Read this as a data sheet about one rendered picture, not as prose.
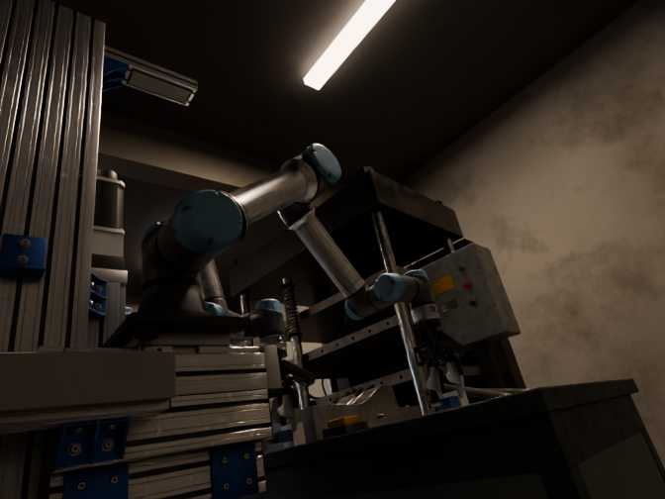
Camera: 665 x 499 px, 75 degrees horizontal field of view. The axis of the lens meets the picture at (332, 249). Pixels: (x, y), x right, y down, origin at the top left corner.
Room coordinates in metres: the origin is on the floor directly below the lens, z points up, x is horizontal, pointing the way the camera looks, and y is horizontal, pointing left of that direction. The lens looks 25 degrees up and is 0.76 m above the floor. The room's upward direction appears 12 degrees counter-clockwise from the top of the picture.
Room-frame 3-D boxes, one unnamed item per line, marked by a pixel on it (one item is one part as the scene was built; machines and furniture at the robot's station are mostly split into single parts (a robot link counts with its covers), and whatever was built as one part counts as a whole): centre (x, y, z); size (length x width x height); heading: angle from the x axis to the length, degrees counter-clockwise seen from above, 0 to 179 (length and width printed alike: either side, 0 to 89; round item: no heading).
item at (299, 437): (1.20, 0.23, 0.83); 0.13 x 0.05 x 0.05; 131
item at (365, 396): (1.50, 0.08, 0.87); 0.50 x 0.26 x 0.14; 139
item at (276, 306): (1.21, 0.22, 1.14); 0.09 x 0.08 x 0.11; 76
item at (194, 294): (0.83, 0.35, 1.09); 0.15 x 0.15 x 0.10
